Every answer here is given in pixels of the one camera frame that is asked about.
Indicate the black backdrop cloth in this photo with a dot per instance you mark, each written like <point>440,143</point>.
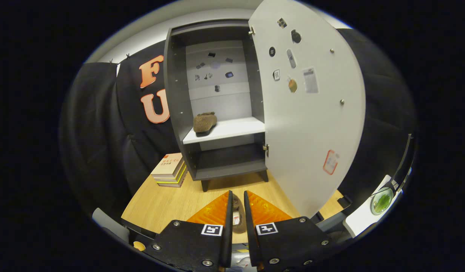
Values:
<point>96,143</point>

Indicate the yellow edged book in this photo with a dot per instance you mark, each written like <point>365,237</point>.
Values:
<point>175,182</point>

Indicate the white cabinet shelf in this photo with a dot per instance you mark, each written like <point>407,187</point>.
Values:
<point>232,128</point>

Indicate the orange white cover book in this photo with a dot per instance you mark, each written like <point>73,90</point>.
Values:
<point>167,163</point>

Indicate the green glass bowl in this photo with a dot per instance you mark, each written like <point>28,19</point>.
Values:
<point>381,202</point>

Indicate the brown fuzzy shoe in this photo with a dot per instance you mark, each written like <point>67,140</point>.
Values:
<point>204,121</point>
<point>238,223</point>

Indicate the grey chair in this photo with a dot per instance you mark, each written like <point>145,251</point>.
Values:
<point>107,223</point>

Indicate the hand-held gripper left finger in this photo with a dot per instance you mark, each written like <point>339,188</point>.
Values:
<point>227,234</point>

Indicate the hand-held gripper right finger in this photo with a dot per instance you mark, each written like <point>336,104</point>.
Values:
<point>250,234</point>

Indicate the dark grey shoe cabinet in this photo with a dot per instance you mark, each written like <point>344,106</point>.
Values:
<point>175,94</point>

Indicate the white side table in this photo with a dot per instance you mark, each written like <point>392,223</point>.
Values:
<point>362,219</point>

